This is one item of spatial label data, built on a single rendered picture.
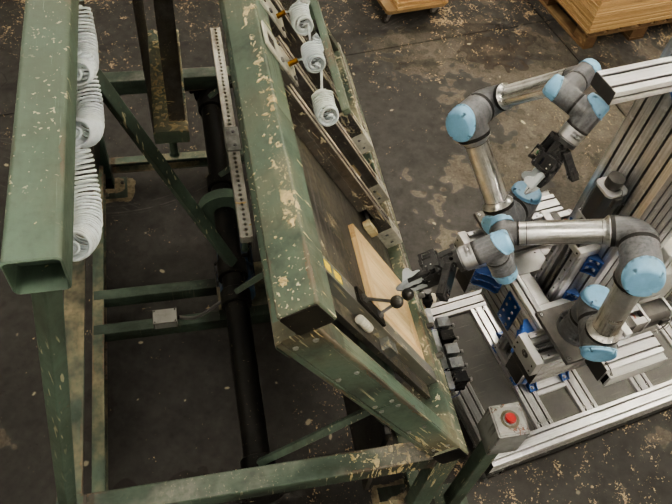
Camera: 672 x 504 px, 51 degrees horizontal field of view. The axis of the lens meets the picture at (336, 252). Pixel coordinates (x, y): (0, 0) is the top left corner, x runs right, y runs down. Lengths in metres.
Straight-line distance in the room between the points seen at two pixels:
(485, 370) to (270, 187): 2.06
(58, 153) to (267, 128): 0.58
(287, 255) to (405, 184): 2.87
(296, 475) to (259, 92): 1.32
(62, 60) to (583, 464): 2.95
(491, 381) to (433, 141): 1.82
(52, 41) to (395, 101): 3.47
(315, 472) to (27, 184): 1.54
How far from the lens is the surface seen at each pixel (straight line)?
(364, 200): 2.62
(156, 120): 3.18
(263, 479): 2.52
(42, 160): 1.41
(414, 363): 2.42
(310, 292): 1.47
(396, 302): 1.96
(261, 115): 1.83
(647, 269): 2.13
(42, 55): 1.63
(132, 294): 3.63
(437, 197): 4.34
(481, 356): 3.53
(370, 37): 5.39
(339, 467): 2.55
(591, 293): 2.54
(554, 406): 3.52
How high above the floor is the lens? 3.19
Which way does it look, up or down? 53 degrees down
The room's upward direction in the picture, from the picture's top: 9 degrees clockwise
